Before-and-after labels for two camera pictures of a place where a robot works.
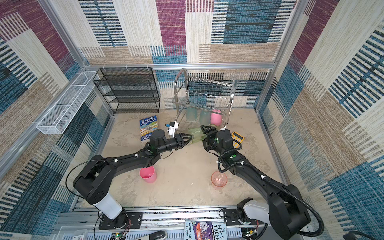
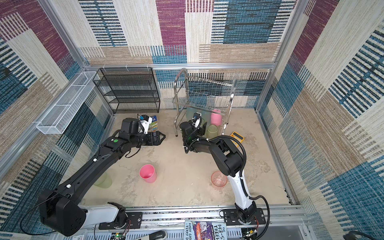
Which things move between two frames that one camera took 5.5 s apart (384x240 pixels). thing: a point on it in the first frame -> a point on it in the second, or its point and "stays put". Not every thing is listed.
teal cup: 191,113 stays put
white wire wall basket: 60,117 stays put
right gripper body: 212,139 -> 200,131
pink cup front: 148,174 stays put
